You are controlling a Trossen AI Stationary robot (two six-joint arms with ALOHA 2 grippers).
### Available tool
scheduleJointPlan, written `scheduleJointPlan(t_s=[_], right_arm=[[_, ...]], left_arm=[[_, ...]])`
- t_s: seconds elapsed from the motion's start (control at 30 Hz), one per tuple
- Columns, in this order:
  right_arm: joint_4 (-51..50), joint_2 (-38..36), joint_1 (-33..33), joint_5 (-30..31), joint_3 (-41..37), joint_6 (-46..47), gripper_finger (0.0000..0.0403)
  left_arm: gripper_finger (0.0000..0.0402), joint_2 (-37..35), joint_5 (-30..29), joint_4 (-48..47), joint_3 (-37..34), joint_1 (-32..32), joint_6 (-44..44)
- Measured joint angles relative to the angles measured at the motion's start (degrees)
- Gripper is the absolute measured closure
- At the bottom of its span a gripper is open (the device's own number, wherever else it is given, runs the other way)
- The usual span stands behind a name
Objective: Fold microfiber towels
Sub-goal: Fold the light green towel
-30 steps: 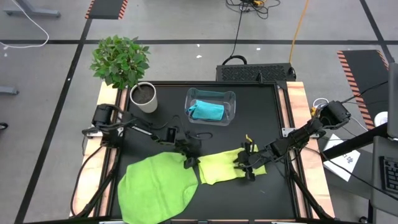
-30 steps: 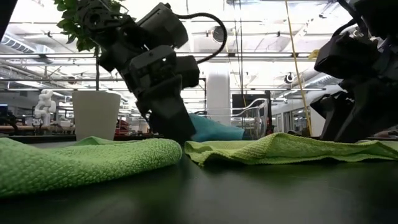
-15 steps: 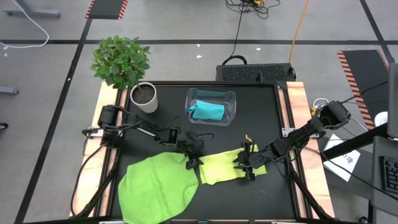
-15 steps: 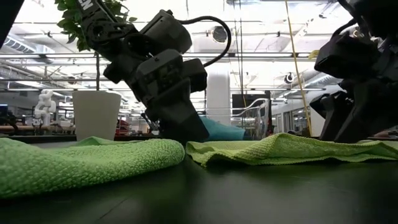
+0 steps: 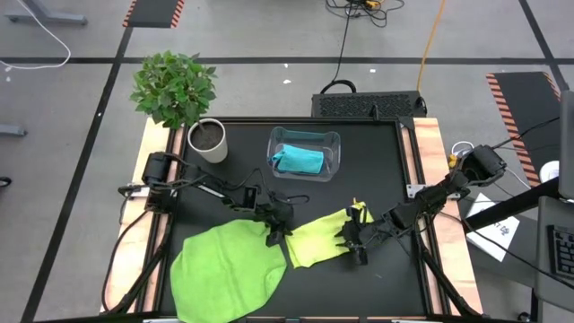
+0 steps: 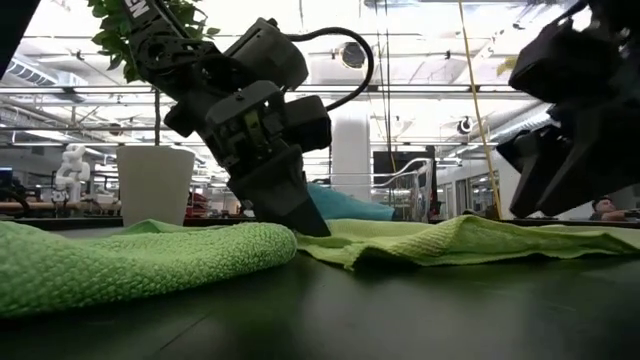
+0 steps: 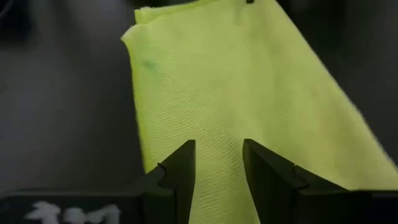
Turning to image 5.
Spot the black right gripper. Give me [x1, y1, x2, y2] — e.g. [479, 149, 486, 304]
[335, 205, 403, 266]

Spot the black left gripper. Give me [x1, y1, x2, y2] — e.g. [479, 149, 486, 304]
[250, 190, 296, 248]

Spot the yellow-green microfiber towel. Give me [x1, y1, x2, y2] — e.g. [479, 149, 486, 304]
[285, 201, 376, 269]

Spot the teal blue microfiber towel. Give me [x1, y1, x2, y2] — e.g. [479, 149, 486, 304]
[270, 144, 325, 176]

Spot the bright green microfiber towel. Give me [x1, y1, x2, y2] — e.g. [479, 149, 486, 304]
[169, 218, 288, 323]

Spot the clear plastic bin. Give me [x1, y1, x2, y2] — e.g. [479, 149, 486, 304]
[266, 126, 342, 183]

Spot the white plant pot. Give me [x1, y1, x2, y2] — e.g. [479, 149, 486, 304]
[187, 117, 229, 164]

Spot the light wooden side board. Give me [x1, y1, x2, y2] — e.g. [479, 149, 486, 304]
[100, 118, 185, 315]
[401, 117, 484, 315]

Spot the black perforated computer case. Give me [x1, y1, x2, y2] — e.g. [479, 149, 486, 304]
[311, 91, 428, 120]

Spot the white paper sheet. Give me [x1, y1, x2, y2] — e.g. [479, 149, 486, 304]
[465, 192, 521, 263]

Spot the black diagonal beam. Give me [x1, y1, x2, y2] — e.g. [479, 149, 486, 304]
[461, 177, 561, 232]

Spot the green leafy plant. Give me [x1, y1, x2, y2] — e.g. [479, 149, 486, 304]
[129, 48, 219, 130]

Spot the grey desk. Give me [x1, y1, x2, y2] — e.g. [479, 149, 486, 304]
[533, 195, 574, 313]

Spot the white round cup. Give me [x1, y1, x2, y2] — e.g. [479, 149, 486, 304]
[539, 160, 561, 184]

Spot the black keyboard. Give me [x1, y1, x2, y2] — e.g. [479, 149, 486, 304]
[546, 223, 574, 282]

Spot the black hazard-striped floor mat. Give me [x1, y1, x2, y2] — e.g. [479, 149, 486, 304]
[486, 71, 562, 188]
[122, 0, 186, 30]

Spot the grey monitor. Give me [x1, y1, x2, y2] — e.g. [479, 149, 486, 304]
[558, 89, 574, 201]

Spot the grey desk foot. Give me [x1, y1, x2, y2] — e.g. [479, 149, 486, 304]
[6, 0, 89, 27]
[0, 124, 29, 137]

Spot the white coiled cable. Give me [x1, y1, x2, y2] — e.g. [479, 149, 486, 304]
[450, 140, 475, 158]

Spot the yellow cable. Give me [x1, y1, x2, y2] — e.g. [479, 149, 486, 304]
[415, 0, 448, 93]

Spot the tangled black cable bundle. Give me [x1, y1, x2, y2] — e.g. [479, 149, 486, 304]
[325, 0, 405, 29]

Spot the white floor cable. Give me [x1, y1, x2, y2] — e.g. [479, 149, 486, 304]
[0, 0, 73, 72]

